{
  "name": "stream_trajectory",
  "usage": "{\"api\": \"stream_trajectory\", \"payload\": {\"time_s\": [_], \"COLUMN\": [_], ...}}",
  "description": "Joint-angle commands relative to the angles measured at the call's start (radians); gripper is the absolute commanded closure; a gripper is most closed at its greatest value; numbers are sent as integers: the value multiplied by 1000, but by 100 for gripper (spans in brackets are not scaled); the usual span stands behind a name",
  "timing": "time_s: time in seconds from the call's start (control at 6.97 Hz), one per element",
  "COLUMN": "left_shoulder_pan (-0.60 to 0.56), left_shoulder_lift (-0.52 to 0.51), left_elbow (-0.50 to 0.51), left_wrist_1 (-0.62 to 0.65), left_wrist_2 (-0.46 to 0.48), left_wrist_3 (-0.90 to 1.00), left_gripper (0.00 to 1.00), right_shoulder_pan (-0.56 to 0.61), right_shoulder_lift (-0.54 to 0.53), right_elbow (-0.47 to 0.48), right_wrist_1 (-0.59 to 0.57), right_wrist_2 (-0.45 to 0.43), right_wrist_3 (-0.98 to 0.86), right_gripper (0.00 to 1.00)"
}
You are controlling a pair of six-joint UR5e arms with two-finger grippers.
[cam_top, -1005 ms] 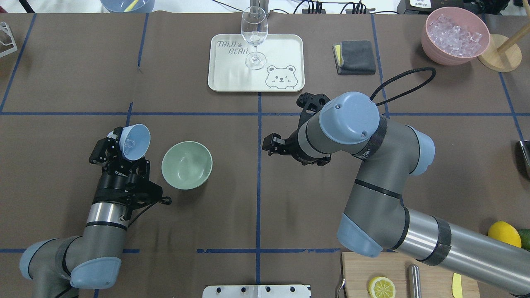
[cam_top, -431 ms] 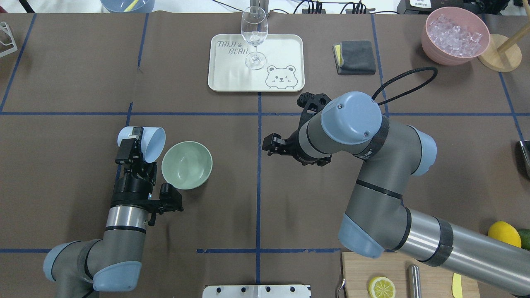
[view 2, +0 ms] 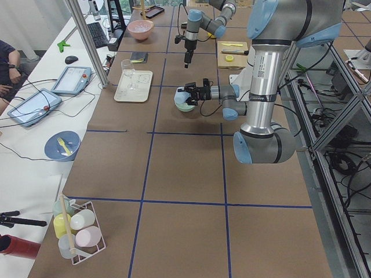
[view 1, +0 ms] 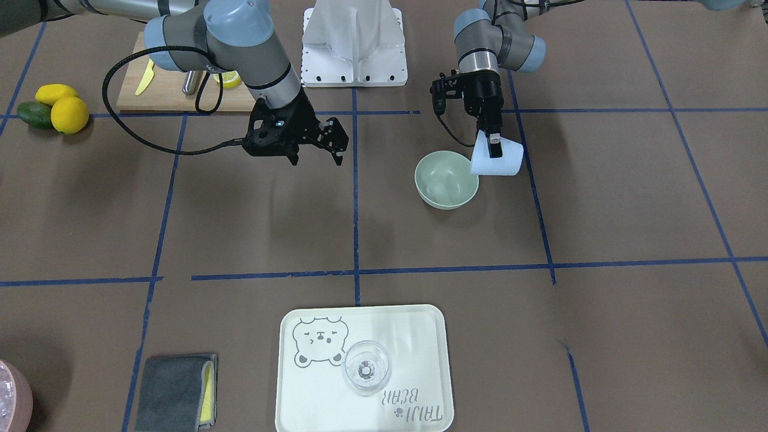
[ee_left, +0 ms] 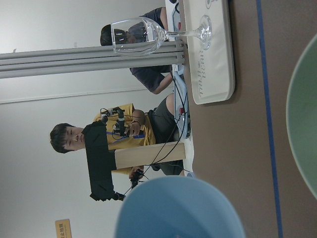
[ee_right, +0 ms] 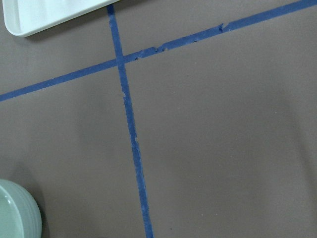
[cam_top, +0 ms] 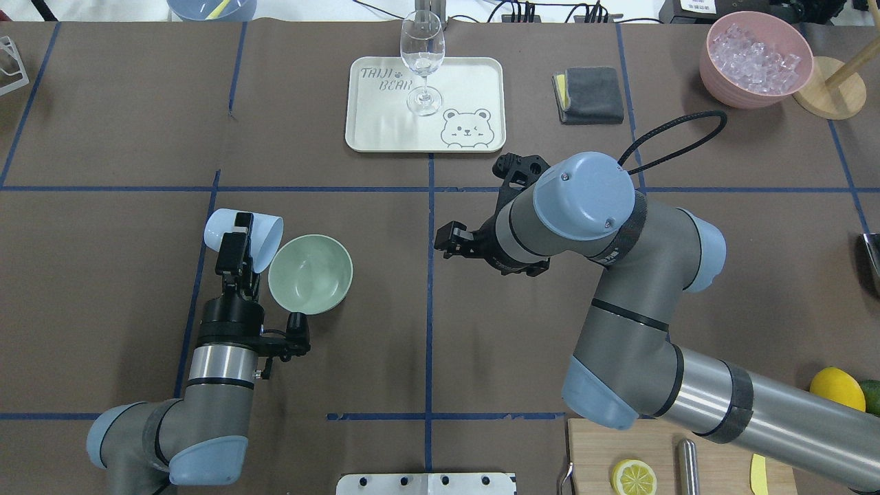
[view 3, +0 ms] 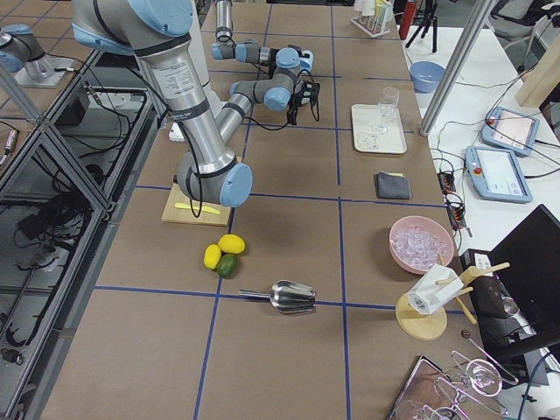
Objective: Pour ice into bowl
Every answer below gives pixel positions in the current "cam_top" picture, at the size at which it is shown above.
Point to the metal ice scoop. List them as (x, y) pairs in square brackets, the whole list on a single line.
[(870, 245)]

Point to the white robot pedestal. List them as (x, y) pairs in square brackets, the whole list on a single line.
[(428, 483)]

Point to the light blue cup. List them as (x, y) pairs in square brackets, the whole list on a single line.
[(266, 234)]

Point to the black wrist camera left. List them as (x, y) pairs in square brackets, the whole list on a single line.
[(285, 344)]

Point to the green bowl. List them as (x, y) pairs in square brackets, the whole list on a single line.
[(311, 274)]

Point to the white wire cup rack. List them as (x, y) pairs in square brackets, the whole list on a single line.
[(13, 72)]

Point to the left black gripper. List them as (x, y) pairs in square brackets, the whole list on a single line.
[(232, 319)]

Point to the yellow plastic fork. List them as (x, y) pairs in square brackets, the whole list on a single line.
[(217, 11)]

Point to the wooden mug tree stand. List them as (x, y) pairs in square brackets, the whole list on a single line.
[(835, 89)]

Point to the yellow lemon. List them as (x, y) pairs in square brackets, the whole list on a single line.
[(836, 385)]

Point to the grey folded cloth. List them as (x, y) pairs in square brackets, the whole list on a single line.
[(588, 95)]

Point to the lemon half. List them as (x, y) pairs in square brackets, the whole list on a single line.
[(633, 476)]

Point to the clear wine glass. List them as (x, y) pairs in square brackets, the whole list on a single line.
[(422, 48)]

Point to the steel muddler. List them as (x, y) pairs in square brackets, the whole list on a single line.
[(689, 480)]

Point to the cream bear tray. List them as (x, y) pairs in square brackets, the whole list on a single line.
[(472, 118)]

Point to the yellow plastic knife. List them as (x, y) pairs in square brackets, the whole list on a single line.
[(758, 475)]

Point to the wooden cutting board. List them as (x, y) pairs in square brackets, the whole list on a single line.
[(595, 450)]

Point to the blue bowl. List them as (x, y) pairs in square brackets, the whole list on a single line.
[(237, 11)]

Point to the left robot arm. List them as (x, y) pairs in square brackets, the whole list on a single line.
[(199, 439)]

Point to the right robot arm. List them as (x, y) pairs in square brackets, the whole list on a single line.
[(624, 366)]

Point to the pink bowl with ice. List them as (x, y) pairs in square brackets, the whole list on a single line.
[(752, 60)]

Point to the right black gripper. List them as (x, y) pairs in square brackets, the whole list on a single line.
[(489, 238)]

